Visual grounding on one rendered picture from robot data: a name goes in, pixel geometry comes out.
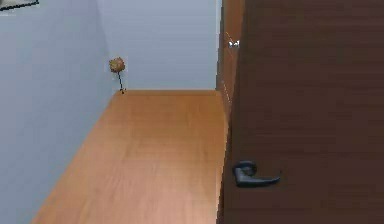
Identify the tan ball on black stem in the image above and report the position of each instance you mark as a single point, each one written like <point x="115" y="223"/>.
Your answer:
<point x="117" y="65"/>

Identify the dark brown room door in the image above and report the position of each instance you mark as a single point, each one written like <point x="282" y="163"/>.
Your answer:
<point x="310" y="100"/>

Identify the black framed wall picture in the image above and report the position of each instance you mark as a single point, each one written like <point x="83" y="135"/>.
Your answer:
<point x="16" y="3"/>

